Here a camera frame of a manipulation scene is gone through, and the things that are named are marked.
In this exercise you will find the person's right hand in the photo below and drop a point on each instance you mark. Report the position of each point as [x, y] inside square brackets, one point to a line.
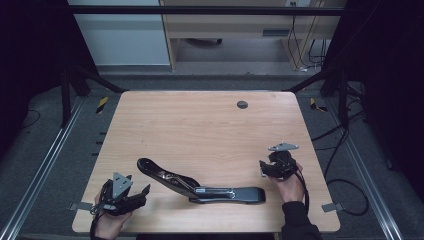
[291, 190]

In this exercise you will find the grey metal table bracket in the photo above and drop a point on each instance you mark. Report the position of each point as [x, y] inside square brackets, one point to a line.
[331, 207]
[78, 206]

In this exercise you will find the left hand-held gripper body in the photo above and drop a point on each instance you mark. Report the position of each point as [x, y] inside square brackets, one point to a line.
[121, 195]

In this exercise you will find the black horizontal frame bar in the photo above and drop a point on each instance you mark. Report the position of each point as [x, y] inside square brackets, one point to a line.
[200, 10]

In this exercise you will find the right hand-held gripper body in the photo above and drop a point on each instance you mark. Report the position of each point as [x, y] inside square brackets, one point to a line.
[283, 160]

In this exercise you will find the black metal frame stand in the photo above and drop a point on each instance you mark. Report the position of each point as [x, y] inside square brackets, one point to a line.
[341, 93]
[75, 83]

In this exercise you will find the white cabinet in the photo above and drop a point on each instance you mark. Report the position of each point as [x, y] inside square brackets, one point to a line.
[123, 40]

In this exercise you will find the black curtain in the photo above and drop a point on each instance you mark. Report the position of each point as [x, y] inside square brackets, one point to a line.
[30, 50]
[386, 66]

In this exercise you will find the yellow black striped tape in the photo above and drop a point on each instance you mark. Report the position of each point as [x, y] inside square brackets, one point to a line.
[315, 105]
[102, 105]

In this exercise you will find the person's left hand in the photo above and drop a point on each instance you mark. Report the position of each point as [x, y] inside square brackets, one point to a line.
[111, 225]

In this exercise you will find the aluminium floor rail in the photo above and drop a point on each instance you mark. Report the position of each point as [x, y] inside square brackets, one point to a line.
[40, 176]
[370, 186]

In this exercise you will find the long black stapler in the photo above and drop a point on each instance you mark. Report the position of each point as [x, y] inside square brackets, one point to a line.
[203, 193]

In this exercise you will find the round grey table grommet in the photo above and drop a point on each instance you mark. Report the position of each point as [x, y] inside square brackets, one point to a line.
[242, 104]

